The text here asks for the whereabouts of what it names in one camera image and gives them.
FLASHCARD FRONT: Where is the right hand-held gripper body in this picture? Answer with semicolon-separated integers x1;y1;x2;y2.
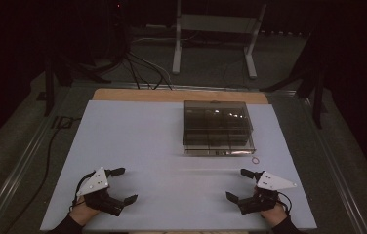
237;171;298;215

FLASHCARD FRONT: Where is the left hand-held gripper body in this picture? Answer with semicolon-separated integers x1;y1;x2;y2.
76;167;126;217

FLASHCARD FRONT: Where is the person's left hand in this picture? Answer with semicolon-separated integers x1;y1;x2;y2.
68;197;102;227

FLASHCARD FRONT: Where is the person's right hand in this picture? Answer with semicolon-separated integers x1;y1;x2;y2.
260;204;289;227

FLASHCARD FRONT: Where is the pale table sheet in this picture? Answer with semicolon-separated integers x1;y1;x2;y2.
39;99;318;232

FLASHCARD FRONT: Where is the tinted clear plastic drawer box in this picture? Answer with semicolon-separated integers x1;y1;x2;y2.
183;99;257;157

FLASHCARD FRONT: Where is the black tripod stand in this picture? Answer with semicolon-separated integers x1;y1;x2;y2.
259;32;330;130

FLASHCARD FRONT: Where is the white metal stand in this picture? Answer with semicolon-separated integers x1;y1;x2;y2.
172;0;268;80

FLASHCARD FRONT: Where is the left hand-held gripper cable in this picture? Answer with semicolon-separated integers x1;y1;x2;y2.
71;170;98;211

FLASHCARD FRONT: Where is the hand-held gripper cable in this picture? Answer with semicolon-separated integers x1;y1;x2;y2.
71;170;98;211
277;190;294;216

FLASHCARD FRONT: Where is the right hand-held gripper cable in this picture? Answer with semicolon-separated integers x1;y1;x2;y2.
277;190;294;216

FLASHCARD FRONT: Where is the long black floor cable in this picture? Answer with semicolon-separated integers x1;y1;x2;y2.
5;115;82;234

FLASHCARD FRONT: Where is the grey metal floor rail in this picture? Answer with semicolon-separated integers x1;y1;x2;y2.
0;85;72;234
297;92;367;234
69;81;303;96

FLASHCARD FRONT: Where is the black floor cable bundle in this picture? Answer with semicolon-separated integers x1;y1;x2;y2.
116;38;174;91

